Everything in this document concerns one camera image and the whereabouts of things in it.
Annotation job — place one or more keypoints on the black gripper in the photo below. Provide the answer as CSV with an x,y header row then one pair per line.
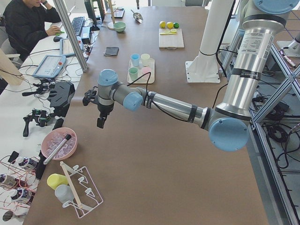
x,y
104,110

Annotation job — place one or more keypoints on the mint green cup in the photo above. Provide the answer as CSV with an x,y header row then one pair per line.
x,y
133,73

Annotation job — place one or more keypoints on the pink cup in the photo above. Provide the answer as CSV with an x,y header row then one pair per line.
x,y
144,71

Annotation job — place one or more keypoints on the light blue cup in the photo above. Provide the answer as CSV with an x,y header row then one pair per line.
x,y
135,59

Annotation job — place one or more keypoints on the cream white cup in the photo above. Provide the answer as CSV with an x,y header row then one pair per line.
x,y
145,57

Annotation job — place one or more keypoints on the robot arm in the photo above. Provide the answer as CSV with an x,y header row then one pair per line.
x,y
227,123

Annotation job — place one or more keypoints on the metal tube in bowl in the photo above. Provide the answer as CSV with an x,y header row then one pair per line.
x,y
57,149

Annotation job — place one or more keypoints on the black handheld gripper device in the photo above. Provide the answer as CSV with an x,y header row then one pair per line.
x,y
41,118

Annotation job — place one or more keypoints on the grey folded cloth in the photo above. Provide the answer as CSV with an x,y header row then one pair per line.
x,y
111,51

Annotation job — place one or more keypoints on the yellow cup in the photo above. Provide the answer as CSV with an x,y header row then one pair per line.
x,y
54,180

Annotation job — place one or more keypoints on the blue teach pendant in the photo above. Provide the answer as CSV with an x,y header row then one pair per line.
x,y
50,66
66,48

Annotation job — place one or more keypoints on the grey cup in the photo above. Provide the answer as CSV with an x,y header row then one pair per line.
x,y
64,193

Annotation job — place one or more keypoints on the mint green bowl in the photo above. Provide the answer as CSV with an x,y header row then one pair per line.
x,y
119,26

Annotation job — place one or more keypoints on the round wooden stand base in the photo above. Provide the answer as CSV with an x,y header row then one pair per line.
x,y
111,25

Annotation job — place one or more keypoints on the black keyboard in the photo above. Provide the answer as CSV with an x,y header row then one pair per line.
x,y
77,24

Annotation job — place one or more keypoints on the wooden cutting board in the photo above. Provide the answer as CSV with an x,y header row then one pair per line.
x,y
171,41

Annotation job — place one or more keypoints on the metal scoop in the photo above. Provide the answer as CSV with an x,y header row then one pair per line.
x,y
137,16

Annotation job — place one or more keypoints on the black monitor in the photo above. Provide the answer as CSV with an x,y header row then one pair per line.
x,y
91,14

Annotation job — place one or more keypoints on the green lime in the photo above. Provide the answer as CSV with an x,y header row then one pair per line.
x,y
176,25

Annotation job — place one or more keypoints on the seated person in black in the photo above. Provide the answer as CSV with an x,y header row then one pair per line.
x,y
25,24

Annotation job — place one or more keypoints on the white wire cup rack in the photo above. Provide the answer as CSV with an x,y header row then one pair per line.
x,y
87,197

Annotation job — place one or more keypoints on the aluminium frame post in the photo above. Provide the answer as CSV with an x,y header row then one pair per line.
x,y
62,11

